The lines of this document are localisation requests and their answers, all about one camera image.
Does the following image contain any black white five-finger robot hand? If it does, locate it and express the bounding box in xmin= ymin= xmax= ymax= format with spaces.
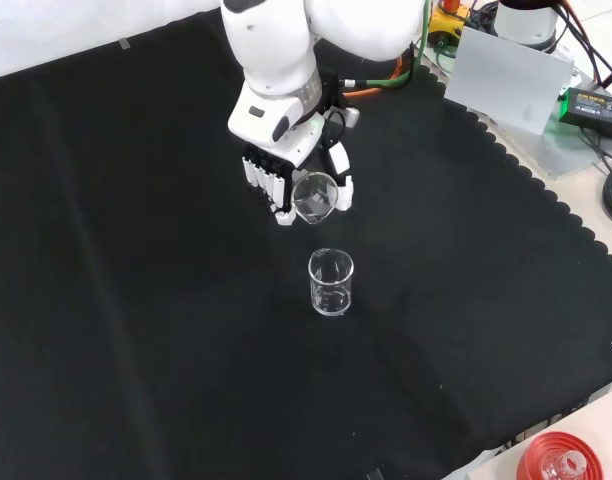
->
xmin=240 ymin=97 xmax=360 ymax=228

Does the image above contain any small clear glass beaker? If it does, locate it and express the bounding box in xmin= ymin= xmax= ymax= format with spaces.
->
xmin=291 ymin=170 xmax=337 ymax=226

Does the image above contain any large clear glass beaker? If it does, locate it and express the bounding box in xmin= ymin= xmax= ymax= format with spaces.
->
xmin=308 ymin=247 xmax=356 ymax=318

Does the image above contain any yellow stop button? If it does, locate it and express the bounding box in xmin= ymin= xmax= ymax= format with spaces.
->
xmin=429 ymin=0 xmax=472 ymax=49

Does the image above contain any pale board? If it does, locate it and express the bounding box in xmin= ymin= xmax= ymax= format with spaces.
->
xmin=443 ymin=24 xmax=576 ymax=137

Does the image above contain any black bench cloth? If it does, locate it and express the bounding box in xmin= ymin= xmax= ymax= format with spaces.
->
xmin=0 ymin=0 xmax=612 ymax=480

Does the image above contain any black power adapter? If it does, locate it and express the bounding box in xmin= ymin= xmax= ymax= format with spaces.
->
xmin=557 ymin=87 xmax=612 ymax=141

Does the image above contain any red ribbed round holder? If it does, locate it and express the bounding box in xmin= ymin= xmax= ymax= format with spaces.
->
xmin=515 ymin=430 xmax=606 ymax=480

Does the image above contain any clear glass piece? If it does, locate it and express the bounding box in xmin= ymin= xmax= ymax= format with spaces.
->
xmin=542 ymin=452 xmax=589 ymax=480

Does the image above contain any orange cable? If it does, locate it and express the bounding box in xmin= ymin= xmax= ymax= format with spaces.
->
xmin=343 ymin=49 xmax=412 ymax=99

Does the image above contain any green cable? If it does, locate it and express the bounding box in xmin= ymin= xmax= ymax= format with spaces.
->
xmin=341 ymin=0 xmax=434 ymax=90

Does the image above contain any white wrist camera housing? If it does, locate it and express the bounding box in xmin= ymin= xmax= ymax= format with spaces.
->
xmin=228 ymin=88 xmax=307 ymax=151

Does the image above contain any grey metal base plate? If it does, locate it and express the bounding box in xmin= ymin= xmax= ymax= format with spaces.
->
xmin=410 ymin=29 xmax=612 ymax=177

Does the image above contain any dark purple cable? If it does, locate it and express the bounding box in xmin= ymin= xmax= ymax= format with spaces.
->
xmin=555 ymin=0 xmax=612 ymax=99

